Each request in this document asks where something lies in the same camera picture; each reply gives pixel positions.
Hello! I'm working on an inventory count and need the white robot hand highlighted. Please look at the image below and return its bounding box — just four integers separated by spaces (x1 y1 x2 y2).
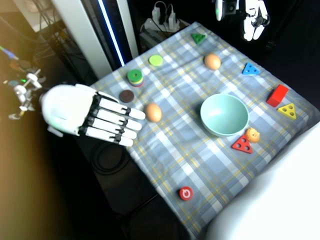
39 83 147 148
215 0 271 42

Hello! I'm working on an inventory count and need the brown egg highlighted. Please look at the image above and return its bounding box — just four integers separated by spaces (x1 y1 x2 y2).
203 53 222 71
144 102 163 123

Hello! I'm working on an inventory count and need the teal bowl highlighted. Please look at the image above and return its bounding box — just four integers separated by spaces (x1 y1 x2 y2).
199 93 250 138

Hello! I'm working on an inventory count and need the blue triangle block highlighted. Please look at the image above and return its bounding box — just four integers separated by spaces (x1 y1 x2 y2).
241 62 261 77

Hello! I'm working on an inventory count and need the green triangle block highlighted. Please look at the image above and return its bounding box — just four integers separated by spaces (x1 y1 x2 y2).
190 32 207 46

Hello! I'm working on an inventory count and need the brown disc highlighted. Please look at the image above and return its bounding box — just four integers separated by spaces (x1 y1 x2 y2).
118 89 135 103

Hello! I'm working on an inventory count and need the white column with blue light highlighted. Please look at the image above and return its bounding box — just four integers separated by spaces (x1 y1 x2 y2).
51 0 140 80

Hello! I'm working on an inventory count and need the stack of coloured rings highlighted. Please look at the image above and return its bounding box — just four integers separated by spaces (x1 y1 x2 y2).
126 68 145 88

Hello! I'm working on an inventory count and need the red rectangular block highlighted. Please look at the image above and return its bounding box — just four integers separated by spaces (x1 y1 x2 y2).
266 84 290 108

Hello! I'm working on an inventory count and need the white plug adapter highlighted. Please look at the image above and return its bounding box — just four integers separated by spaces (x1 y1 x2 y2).
166 9 178 29
151 1 164 23

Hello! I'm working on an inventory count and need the yellow triangle block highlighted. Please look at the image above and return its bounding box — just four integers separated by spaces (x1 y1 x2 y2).
277 102 298 120

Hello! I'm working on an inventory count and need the lime green disc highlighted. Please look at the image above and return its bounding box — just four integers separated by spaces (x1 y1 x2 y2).
148 54 164 67

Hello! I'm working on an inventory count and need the white power strip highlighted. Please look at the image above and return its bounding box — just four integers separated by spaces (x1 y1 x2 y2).
141 17 181 33

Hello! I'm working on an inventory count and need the orange lion toy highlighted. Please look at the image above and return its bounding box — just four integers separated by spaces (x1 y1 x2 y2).
244 127 261 144

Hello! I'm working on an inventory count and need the blue plaid cloth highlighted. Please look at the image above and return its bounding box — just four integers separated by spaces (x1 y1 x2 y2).
89 21 320 240

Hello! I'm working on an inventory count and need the red triangle block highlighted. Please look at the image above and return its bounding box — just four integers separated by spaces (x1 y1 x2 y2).
231 134 254 155

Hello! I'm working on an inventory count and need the red disc with white symbol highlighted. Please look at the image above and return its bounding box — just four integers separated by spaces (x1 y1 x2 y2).
178 186 194 202

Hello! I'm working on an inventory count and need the white blurred robot shell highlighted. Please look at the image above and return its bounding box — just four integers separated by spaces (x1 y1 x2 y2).
204 124 320 240

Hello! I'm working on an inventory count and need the black coiled cable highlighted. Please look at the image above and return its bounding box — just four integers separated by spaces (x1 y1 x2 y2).
90 141 131 176

